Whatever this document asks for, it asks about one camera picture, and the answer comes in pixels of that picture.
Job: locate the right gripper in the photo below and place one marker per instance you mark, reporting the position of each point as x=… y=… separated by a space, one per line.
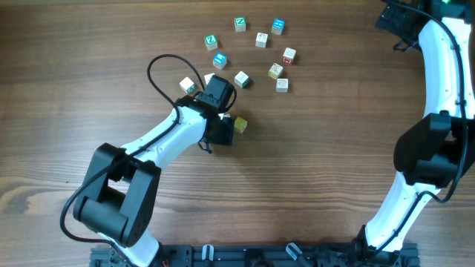
x=388 y=21

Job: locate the yellow sided picture block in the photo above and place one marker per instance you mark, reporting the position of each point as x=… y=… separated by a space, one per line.
x=275 y=71

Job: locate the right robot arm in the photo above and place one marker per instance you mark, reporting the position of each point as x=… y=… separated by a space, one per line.
x=431 y=157

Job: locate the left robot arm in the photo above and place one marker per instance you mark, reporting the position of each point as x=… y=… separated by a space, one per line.
x=116 y=199

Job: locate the white teal block centre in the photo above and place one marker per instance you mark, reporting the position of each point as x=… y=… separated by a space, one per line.
x=242 y=79

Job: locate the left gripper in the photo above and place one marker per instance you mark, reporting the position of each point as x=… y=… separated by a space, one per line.
x=226 y=135

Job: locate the red M block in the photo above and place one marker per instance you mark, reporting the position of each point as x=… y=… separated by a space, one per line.
x=289 y=55

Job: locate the green z block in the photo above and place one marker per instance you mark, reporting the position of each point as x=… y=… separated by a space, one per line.
x=211 y=42
x=240 y=24

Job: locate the blue block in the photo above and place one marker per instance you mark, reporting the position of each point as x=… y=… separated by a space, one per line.
x=219 y=60
x=278 y=26

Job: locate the green Z block left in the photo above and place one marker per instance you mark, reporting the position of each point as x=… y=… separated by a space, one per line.
x=211 y=42

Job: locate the white green block far left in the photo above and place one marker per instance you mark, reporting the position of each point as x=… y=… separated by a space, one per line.
x=187 y=85

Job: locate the green Z block top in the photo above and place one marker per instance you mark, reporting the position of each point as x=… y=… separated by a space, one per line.
x=240 y=24

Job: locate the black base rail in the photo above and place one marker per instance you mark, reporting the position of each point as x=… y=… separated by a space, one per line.
x=327 y=254

